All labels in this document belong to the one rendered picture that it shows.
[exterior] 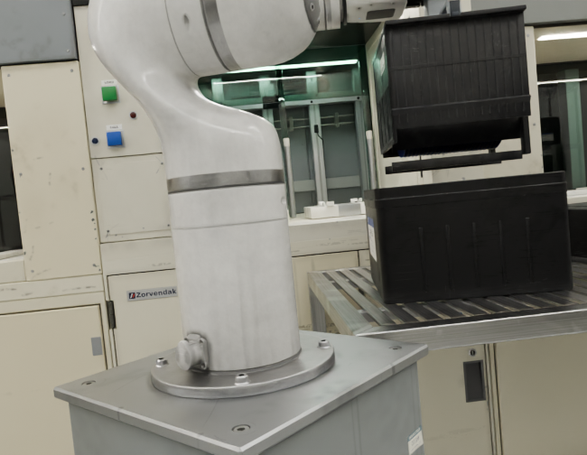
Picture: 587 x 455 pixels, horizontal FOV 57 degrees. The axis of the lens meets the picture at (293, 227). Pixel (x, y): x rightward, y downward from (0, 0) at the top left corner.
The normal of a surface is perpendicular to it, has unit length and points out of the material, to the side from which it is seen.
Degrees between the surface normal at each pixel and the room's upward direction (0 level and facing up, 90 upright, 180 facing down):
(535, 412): 90
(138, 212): 90
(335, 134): 90
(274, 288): 90
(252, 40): 137
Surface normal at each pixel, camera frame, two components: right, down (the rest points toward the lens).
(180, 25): -0.18, 0.47
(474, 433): 0.07, 0.04
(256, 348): 0.30, 0.02
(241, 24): -0.12, 0.64
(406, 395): 0.75, -0.04
